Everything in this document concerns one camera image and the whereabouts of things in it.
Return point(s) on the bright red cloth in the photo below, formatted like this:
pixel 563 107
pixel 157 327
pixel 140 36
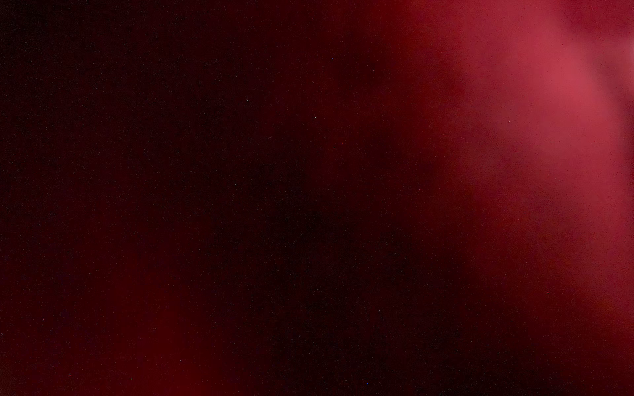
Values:
pixel 316 197

